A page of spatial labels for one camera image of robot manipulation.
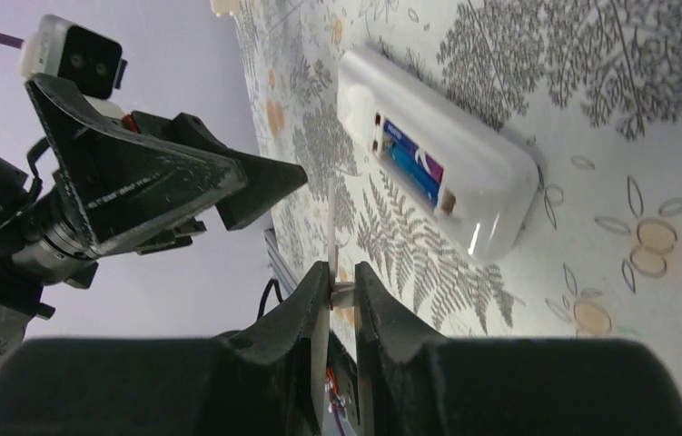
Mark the light blue battery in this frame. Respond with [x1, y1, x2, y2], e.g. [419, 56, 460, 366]
[382, 119, 444, 208]

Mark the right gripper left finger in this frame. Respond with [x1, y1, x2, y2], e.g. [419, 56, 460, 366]
[0, 262, 330, 435]

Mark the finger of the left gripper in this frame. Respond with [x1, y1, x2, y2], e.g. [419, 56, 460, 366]
[133, 112, 308, 231]

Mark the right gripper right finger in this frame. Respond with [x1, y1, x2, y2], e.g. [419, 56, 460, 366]
[354, 262, 682, 435]

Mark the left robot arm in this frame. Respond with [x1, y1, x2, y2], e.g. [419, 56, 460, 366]
[0, 74, 308, 361]

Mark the floral table mat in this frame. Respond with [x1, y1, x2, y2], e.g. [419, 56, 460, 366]
[212, 1, 682, 395]

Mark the white battery cover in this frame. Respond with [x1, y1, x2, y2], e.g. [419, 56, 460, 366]
[327, 183, 355, 310]

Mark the white AC remote control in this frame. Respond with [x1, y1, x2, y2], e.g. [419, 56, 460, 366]
[337, 46, 539, 264]

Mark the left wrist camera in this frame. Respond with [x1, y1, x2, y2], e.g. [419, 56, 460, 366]
[19, 15, 128, 120]

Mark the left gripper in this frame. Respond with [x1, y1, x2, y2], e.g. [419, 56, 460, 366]
[11, 74, 247, 287]

